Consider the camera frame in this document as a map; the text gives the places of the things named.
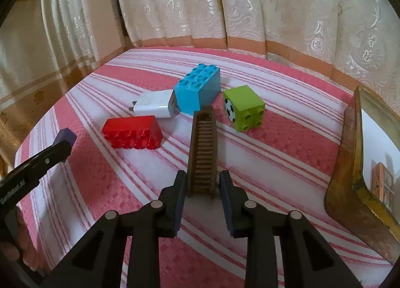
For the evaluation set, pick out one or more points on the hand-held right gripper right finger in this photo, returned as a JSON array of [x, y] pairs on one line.
[[226, 203]]

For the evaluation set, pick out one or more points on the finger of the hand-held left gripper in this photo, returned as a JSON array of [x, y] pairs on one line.
[[59, 147]]

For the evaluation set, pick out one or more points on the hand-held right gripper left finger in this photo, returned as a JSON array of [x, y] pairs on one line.
[[179, 200]]

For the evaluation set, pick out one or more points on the brown comb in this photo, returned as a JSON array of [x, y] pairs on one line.
[[202, 150]]

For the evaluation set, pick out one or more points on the red transparent toy block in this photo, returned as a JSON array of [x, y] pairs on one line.
[[131, 131]]

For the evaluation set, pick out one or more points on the white plug charger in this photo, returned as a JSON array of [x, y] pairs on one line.
[[154, 103]]

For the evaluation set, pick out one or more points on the green soccer ball toy block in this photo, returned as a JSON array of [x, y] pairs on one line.
[[247, 103]]

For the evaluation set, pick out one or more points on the blue toy block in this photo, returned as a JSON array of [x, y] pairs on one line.
[[195, 91]]

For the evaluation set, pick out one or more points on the gold metal tin box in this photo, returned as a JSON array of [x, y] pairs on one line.
[[343, 181]]

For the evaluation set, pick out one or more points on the pink striped cloth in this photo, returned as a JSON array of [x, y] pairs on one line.
[[125, 181]]

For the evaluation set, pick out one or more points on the white paper liner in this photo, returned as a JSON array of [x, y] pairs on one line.
[[381, 138]]

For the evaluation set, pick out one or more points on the cream floral curtain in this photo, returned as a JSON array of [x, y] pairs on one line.
[[187, 0]]

